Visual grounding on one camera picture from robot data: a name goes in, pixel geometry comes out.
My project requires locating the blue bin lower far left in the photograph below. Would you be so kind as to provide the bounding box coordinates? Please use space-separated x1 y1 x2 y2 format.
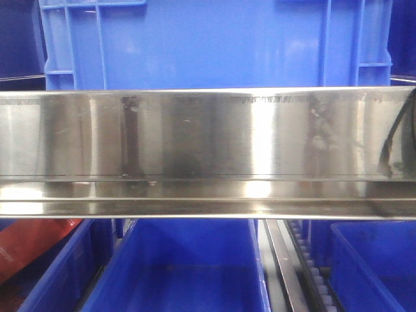
16 219 114 311

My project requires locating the white roller conveyor track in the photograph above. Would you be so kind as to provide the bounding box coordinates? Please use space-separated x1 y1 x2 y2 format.
285 219 343 311

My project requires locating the steel shelf divider rail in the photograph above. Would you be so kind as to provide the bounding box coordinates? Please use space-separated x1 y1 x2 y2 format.
264 219 309 311

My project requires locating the red package with white text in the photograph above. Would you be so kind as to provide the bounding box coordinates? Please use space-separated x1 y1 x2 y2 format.
1 218 83 287

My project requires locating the blue bin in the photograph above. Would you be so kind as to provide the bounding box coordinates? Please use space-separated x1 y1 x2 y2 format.
16 219 114 311
330 221 415 311
83 218 270 311

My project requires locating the stainless steel shelf beam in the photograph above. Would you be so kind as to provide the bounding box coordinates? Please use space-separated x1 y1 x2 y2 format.
1 86 415 220

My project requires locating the blue bin upper shelf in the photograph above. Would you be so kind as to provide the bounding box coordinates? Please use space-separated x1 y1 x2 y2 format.
39 0 393 90

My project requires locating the blue bin right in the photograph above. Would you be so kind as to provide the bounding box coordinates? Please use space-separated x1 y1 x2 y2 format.
330 221 415 311

